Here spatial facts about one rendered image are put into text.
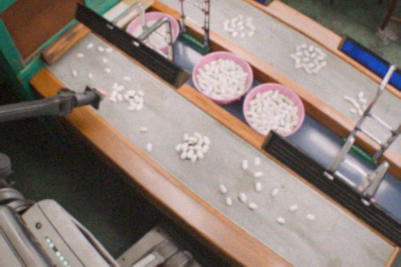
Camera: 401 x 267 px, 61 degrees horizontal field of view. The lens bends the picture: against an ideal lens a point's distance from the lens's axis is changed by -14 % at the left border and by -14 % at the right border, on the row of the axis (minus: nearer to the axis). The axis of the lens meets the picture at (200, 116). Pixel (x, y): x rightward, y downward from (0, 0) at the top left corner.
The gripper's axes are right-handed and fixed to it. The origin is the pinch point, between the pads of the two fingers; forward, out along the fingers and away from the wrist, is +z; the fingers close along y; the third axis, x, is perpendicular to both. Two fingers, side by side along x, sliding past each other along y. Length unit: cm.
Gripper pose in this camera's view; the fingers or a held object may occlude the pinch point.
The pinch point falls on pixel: (106, 95)
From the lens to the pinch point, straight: 168.0
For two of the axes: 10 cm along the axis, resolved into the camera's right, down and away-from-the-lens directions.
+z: 5.1, -1.6, 8.5
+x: -4.1, 8.2, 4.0
